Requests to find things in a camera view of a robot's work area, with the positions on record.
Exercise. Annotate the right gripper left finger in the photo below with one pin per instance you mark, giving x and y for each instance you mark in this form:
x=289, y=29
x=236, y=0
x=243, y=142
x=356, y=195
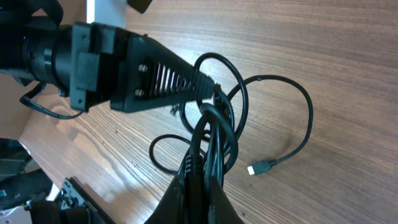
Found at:
x=170, y=209

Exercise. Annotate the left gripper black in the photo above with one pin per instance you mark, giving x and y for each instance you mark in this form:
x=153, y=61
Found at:
x=151, y=76

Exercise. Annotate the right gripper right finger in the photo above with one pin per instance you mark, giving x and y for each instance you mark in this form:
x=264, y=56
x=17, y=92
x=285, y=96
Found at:
x=220, y=210

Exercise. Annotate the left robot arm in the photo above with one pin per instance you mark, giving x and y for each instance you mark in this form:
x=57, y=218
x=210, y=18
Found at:
x=36, y=46

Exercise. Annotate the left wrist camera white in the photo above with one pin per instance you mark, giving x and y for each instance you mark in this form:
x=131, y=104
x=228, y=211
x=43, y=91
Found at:
x=109, y=12

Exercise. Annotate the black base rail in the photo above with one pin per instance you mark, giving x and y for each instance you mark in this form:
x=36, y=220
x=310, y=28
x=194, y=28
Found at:
x=72, y=205

